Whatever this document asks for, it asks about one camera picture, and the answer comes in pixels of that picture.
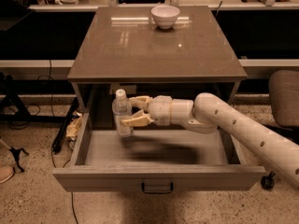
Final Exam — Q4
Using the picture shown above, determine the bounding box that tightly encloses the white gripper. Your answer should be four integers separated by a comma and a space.
121, 95, 172, 127

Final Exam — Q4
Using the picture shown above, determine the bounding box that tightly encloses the clear plastic water bottle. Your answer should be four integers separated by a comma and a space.
112, 89, 134, 137

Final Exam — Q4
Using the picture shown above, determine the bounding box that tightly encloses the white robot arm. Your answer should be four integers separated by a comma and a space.
121, 92, 299, 187

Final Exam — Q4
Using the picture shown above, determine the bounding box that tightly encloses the open grey top drawer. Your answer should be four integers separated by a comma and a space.
51, 84, 266, 193

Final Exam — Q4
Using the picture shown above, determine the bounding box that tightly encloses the grey cabinet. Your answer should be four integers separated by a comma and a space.
66, 6, 248, 114

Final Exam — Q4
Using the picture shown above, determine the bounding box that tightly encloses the yellow snack packet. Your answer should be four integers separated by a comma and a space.
65, 112, 82, 140

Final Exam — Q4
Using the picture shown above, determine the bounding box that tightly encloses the black power strip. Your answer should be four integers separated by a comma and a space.
51, 98, 78, 153

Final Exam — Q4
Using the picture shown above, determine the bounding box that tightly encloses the white bowl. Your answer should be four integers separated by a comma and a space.
151, 5, 180, 29

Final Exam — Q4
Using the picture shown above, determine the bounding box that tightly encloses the small black tripod stand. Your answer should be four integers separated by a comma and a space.
9, 147, 29, 173

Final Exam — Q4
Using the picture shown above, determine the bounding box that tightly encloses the black table leg stand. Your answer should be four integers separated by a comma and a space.
0, 73, 65, 123

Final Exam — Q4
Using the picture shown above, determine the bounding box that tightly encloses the black office chair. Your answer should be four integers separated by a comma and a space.
265, 70, 299, 189

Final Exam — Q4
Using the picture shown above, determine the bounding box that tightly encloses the black drawer handle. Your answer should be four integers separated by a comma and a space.
141, 182, 174, 194

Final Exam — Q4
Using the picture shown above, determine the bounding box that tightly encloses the black floor cable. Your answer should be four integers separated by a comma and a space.
36, 59, 80, 224

